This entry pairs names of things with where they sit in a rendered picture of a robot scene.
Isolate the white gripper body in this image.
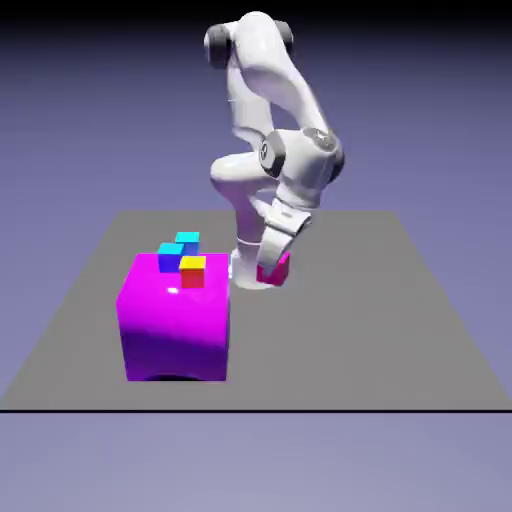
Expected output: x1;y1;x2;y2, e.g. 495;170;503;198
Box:
258;223;303;268

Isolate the small pink cube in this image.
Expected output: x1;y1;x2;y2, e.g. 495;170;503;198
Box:
256;251;291;288

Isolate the small blue cube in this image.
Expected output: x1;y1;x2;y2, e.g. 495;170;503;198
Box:
157;242;185;274
174;231;201;258

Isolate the small yellow cube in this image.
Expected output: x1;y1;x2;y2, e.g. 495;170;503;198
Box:
178;255;208;290

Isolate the large magenta box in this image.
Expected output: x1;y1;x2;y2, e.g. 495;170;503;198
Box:
115;252;231;383

